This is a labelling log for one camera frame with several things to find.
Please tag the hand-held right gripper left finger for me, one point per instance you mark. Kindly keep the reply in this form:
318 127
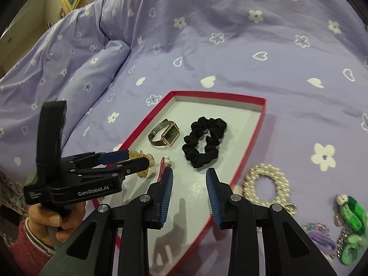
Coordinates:
166 195

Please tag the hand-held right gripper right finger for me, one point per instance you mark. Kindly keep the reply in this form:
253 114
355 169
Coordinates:
212 195

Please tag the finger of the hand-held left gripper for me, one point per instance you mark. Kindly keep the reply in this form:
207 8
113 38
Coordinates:
115 155
135 165

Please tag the amber plastic hair claw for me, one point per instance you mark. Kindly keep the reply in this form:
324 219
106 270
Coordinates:
143 174

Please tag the red snap hair clip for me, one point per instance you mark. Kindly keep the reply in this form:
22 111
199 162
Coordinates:
162 169

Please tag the red shallow cardboard box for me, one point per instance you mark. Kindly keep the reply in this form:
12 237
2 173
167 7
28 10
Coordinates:
247 126

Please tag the person's left forearm pink sleeve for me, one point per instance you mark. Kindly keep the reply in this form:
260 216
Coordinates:
26 250

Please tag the person's left hand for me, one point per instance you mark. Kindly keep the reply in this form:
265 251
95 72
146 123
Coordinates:
46 215

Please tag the black fabric scrunchie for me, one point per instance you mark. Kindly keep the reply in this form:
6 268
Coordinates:
198 155

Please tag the floral patterned cloth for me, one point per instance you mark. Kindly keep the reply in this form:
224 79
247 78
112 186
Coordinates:
11 187

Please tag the purple floral blanket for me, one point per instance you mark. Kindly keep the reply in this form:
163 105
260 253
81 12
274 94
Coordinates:
230 49

